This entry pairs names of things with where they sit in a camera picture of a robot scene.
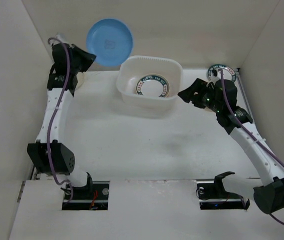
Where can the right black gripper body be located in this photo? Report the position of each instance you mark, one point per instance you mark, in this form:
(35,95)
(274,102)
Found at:
(199,93)

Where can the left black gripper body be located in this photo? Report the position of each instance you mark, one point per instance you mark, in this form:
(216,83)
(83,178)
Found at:
(72,69)

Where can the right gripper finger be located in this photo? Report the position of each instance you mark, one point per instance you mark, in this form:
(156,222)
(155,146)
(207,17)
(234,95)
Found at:
(188,95)
(198,85)

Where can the blue plastic plate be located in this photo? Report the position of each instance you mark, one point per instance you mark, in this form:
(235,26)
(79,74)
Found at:
(111,41)

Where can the patterned rim plate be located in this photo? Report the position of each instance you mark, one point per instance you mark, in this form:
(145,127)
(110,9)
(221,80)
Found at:
(228,71)
(152,86)

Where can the orange plate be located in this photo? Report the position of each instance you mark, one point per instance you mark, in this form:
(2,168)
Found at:
(212,108)

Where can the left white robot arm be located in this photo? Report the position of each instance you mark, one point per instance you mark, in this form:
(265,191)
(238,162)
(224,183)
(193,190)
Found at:
(48,153)

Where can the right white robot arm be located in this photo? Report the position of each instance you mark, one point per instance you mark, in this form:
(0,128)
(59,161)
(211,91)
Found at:
(268,191)

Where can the translucent white plastic bin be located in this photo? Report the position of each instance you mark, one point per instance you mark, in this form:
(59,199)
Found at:
(149,85)

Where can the patterned rim plate back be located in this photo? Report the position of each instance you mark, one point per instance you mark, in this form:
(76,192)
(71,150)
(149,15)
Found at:
(228,71)

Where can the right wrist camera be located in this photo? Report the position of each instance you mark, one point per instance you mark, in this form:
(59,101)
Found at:
(215,76)

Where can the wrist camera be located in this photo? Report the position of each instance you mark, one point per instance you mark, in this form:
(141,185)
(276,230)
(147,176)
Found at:
(215,76)
(57,39)

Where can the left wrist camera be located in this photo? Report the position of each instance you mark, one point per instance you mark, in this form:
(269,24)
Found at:
(57,39)

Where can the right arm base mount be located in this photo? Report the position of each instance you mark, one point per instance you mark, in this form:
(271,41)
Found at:
(210,199)

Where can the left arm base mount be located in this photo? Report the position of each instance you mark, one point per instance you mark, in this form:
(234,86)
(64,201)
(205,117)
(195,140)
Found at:
(94,199)

